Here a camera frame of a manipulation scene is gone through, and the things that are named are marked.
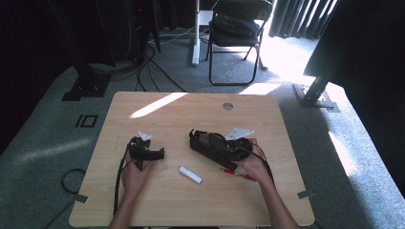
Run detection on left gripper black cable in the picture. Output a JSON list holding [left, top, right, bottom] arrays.
[[113, 141, 134, 216]]

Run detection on dark pleated curtain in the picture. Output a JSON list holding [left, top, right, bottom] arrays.
[[267, 0, 339, 41]]

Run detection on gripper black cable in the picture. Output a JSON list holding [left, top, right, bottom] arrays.
[[250, 142, 277, 187], [113, 141, 134, 216]]

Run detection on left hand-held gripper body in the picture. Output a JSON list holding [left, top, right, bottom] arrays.
[[127, 130, 154, 171]]

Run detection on black floor cables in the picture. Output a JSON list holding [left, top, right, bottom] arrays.
[[136, 44, 187, 94]]

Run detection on black folding chair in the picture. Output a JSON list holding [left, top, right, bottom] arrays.
[[204, 0, 275, 87]]

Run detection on white eraser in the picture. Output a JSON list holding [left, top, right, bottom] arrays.
[[178, 165, 203, 184]]

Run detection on black looped floor cable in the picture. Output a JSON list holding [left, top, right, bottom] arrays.
[[60, 168, 87, 196]]

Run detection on black bag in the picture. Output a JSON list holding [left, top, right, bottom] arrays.
[[212, 13, 261, 40]]

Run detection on black stand with square base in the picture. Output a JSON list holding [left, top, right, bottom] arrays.
[[47, 0, 113, 102]]

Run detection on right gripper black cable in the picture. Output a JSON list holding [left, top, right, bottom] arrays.
[[250, 142, 277, 187]]

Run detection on person's left hand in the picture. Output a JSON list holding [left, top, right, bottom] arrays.
[[120, 151, 155, 199]]

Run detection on black pencil case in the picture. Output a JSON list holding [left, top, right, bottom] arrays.
[[188, 128, 240, 172]]

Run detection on white desk leg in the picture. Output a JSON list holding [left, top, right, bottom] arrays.
[[191, 0, 203, 67]]

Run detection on dark equipment rack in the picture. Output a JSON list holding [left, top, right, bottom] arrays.
[[126, 0, 161, 63]]

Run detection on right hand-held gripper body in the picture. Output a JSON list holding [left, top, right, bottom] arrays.
[[224, 127, 255, 162]]

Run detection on person's right hand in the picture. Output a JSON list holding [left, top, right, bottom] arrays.
[[236, 137, 274, 188]]

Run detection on red pen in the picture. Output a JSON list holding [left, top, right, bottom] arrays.
[[219, 167, 258, 182]]

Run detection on black metal stand with plate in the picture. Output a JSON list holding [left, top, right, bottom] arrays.
[[292, 0, 355, 114]]

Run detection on white floor cable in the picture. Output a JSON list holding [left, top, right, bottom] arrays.
[[147, 26, 212, 46]]

